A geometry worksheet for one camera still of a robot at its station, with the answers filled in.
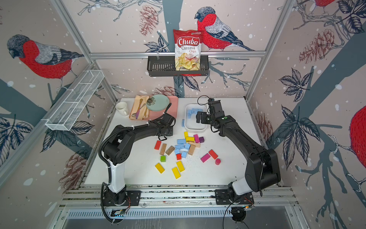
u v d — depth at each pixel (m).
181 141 0.95
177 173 0.82
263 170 0.40
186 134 1.00
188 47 0.83
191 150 0.90
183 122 1.05
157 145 0.93
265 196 0.76
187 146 0.90
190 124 1.01
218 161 0.85
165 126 0.77
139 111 1.12
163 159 0.88
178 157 0.88
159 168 0.84
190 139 0.96
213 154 0.89
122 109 1.03
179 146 0.92
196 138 0.95
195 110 1.09
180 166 0.86
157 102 1.19
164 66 0.95
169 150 0.90
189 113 1.09
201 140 0.95
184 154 0.89
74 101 0.77
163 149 0.92
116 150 0.52
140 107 1.15
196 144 0.93
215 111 0.65
